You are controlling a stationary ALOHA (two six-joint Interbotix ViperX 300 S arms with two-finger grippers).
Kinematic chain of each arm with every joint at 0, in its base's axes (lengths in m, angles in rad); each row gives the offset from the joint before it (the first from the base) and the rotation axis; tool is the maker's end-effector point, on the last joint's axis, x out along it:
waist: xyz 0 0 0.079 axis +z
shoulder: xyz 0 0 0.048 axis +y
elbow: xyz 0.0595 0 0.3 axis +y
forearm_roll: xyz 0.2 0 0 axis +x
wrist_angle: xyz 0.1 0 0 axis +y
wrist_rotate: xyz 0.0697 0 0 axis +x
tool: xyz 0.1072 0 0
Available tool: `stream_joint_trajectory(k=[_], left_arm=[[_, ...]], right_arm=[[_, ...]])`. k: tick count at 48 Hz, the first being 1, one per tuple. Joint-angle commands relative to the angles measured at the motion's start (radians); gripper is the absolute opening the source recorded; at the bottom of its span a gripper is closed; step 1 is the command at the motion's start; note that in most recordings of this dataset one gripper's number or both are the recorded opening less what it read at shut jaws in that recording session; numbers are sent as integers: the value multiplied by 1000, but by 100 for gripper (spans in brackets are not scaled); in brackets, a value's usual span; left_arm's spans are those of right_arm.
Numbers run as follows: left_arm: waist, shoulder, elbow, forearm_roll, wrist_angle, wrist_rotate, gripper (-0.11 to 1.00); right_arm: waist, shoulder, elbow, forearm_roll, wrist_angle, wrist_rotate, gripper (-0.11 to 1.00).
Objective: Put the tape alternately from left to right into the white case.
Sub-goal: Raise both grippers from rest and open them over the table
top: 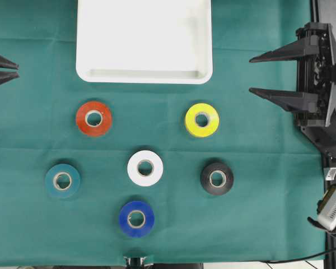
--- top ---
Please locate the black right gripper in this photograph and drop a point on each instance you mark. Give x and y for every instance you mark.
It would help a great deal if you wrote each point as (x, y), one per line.
(315, 100)

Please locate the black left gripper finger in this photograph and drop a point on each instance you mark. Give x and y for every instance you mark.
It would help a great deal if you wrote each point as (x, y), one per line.
(1, 77)
(5, 63)

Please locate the yellow tape roll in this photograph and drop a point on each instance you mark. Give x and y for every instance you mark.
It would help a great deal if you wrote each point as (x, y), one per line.
(201, 120)

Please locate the teal green tape roll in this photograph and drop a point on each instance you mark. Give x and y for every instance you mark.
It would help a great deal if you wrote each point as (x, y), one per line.
(62, 181)

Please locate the blue tape roll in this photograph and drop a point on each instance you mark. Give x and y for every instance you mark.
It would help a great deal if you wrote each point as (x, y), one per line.
(136, 219)

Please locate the red tape roll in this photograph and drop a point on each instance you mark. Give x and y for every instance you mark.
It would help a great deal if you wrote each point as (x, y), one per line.
(94, 118)

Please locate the white plastic tray case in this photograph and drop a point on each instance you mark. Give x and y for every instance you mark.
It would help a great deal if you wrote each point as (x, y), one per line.
(149, 42)

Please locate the black tape roll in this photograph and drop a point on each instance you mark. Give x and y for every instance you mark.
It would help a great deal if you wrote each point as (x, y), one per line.
(217, 179)

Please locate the white tape roll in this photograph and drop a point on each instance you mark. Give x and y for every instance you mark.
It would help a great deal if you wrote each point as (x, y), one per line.
(145, 168)

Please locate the small white label tag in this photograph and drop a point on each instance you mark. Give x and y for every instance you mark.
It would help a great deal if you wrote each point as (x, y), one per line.
(329, 173)

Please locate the green table cloth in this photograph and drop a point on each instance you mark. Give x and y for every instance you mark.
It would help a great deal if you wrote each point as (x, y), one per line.
(277, 171)

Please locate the white perforated box device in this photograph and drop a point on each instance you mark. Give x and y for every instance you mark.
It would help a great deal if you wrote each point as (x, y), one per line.
(327, 216)

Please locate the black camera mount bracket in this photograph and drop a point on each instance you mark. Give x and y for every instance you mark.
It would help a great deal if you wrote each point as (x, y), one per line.
(135, 263)

